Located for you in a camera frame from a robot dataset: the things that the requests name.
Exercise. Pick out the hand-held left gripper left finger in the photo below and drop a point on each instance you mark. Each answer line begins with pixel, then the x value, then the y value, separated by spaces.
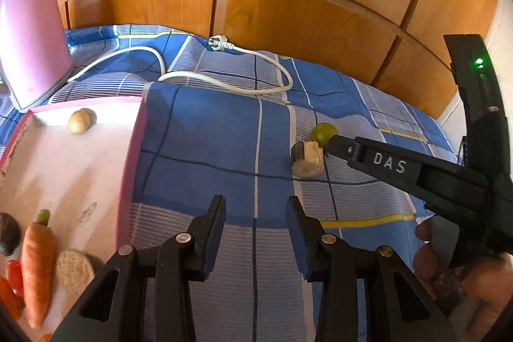
pixel 216 221

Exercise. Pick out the pink rimmed tray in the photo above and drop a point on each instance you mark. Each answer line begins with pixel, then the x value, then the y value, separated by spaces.
pixel 80 173

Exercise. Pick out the small red tomato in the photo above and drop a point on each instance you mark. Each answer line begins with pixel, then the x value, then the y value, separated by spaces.
pixel 15 278

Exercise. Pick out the dark brown round fruit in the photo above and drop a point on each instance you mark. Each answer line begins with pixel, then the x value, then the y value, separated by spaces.
pixel 9 234

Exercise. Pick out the pink electric kettle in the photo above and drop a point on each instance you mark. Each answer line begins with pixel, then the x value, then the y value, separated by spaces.
pixel 28 37

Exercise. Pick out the orange carrot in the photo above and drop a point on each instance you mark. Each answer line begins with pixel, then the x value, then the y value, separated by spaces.
pixel 38 266

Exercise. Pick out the blue checkered bedsheet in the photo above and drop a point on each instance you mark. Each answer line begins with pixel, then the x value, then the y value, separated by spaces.
pixel 216 133

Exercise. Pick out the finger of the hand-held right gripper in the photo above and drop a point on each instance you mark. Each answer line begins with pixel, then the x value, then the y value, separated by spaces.
pixel 384 169

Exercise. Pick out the tan round fruit slice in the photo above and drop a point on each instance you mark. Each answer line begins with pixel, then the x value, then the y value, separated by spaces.
pixel 74 272

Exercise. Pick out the green grape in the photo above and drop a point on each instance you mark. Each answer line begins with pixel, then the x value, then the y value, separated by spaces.
pixel 322 133

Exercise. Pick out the person's right hand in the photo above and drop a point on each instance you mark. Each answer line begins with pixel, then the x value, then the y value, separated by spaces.
pixel 429 270

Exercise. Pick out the brown wood-like chunk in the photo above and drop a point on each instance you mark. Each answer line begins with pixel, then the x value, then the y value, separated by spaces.
pixel 306 161

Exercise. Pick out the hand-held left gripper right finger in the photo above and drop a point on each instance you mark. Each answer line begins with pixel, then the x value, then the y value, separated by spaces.
pixel 294 238

